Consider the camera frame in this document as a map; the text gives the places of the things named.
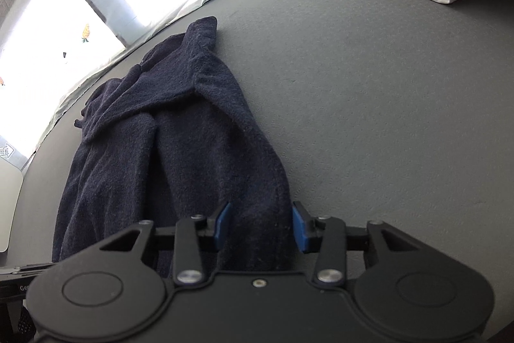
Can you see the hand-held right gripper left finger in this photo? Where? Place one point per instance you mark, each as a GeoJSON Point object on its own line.
{"type": "Point", "coordinates": [223, 224]}

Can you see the navy knit sweater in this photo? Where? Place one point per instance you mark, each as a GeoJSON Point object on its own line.
{"type": "Point", "coordinates": [192, 134]}

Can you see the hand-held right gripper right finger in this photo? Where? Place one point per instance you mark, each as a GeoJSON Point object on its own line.
{"type": "Point", "coordinates": [299, 226]}

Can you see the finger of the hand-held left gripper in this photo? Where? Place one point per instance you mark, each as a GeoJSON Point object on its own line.
{"type": "Point", "coordinates": [28, 269]}

